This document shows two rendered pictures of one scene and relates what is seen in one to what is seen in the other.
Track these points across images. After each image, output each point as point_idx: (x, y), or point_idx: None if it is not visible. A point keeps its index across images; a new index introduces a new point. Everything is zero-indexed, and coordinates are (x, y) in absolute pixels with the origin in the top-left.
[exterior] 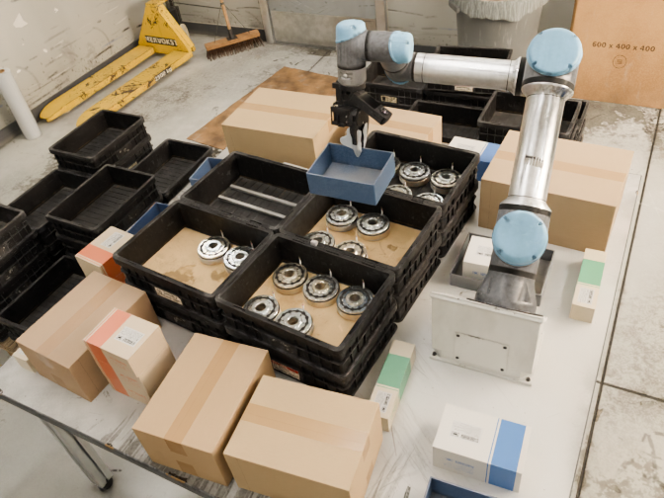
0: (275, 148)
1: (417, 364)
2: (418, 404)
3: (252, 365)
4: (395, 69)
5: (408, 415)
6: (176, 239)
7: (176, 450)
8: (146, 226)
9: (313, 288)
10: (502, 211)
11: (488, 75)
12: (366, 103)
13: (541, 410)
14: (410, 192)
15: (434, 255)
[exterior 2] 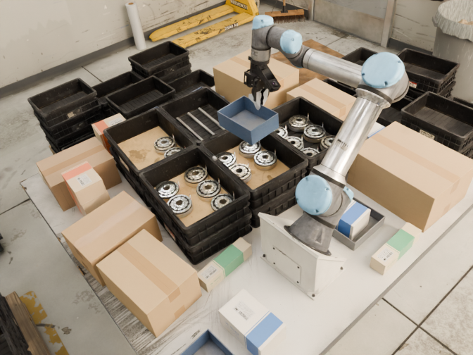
0: (239, 91)
1: (250, 258)
2: (235, 283)
3: (141, 220)
4: (288, 56)
5: (225, 287)
6: (149, 132)
7: (79, 253)
8: (130, 118)
9: (203, 187)
10: (310, 173)
11: (348, 76)
12: (263, 75)
13: (310, 318)
14: (302, 144)
15: None
